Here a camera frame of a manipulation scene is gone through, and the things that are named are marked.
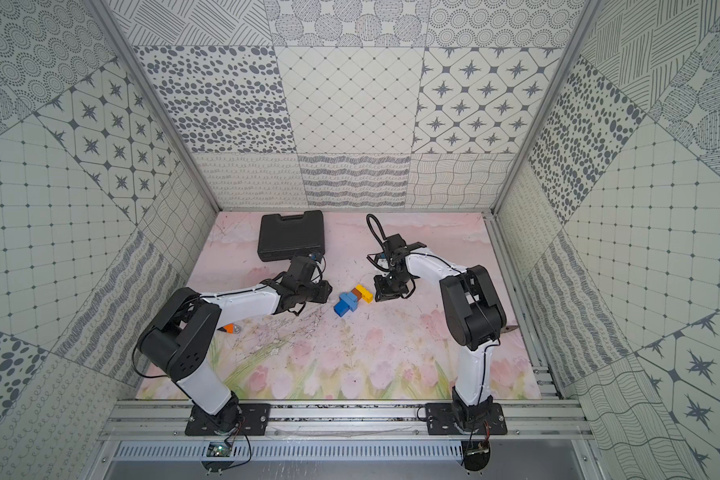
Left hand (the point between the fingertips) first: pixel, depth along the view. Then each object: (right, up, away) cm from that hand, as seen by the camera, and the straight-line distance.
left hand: (338, 290), depth 93 cm
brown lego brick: (+6, -1, +2) cm, 7 cm away
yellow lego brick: (+9, -2, +2) cm, 9 cm away
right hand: (+14, -4, 0) cm, 14 cm away
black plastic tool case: (-23, +16, +17) cm, 33 cm away
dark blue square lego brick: (+1, -6, 0) cm, 6 cm away
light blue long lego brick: (+4, -3, +1) cm, 5 cm away
